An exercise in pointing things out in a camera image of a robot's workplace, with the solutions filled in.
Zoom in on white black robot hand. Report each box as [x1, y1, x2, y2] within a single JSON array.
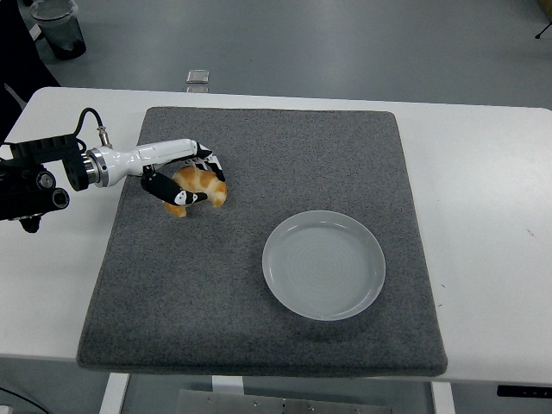
[[104, 137, 229, 206]]

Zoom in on golden croissant bread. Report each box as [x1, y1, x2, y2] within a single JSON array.
[[163, 166, 229, 218]]

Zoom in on pale grey round plate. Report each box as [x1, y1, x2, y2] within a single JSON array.
[[261, 210, 387, 323]]

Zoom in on grey felt mat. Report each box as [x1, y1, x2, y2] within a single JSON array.
[[76, 106, 449, 379]]

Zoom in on black lined trash bin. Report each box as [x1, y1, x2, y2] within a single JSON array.
[[28, 0, 87, 61]]

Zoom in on white table centre column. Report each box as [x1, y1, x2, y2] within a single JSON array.
[[210, 375, 246, 396]]

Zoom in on white table leg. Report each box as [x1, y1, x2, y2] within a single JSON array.
[[430, 381, 455, 414], [99, 373, 130, 414]]

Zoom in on black table control panel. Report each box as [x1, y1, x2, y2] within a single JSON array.
[[496, 383, 552, 398]]

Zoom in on black floor cable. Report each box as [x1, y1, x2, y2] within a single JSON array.
[[0, 386, 48, 414]]

